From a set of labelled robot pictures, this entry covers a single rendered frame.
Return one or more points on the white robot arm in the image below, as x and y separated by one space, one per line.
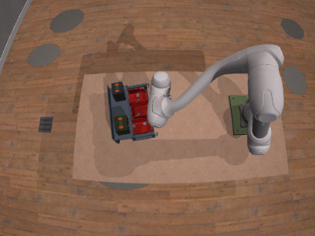
265 92

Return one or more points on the red bin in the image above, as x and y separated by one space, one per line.
133 95
139 107
140 128

